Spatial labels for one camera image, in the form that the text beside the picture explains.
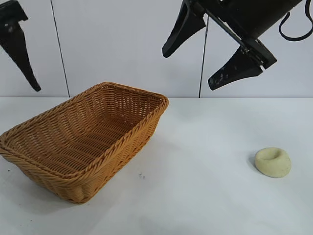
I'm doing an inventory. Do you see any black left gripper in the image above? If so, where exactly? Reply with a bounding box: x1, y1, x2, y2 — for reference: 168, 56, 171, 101
0, 0, 42, 92

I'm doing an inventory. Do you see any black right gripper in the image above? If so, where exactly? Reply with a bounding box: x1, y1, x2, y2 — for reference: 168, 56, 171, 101
161, 0, 304, 92

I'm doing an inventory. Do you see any pale yellow egg yolk pastry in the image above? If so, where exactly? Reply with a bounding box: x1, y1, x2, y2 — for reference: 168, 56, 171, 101
255, 147, 292, 176

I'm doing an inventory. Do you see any tan woven wicker basket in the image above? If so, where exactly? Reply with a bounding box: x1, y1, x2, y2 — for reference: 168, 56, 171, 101
0, 82, 170, 204

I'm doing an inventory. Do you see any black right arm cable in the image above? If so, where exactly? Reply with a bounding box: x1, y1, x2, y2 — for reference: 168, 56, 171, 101
278, 0, 313, 43

